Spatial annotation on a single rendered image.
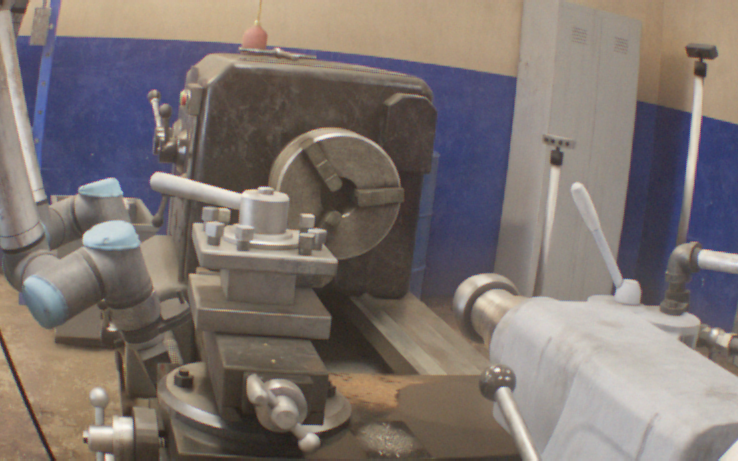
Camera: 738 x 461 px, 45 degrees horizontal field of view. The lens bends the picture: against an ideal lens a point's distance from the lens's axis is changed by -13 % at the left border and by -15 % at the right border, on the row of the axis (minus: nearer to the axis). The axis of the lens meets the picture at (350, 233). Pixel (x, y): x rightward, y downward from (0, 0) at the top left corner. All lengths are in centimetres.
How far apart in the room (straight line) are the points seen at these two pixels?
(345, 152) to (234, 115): 29
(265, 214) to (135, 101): 420
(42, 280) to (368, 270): 96
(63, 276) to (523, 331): 78
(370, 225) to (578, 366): 118
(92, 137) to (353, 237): 355
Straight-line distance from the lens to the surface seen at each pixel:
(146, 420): 124
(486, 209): 592
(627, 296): 106
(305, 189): 196
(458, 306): 123
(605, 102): 560
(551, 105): 543
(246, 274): 123
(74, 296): 151
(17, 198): 158
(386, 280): 226
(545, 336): 94
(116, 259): 153
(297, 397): 106
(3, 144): 155
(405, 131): 215
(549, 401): 91
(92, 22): 539
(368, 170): 198
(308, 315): 122
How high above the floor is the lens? 139
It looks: 11 degrees down
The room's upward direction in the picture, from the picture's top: 7 degrees clockwise
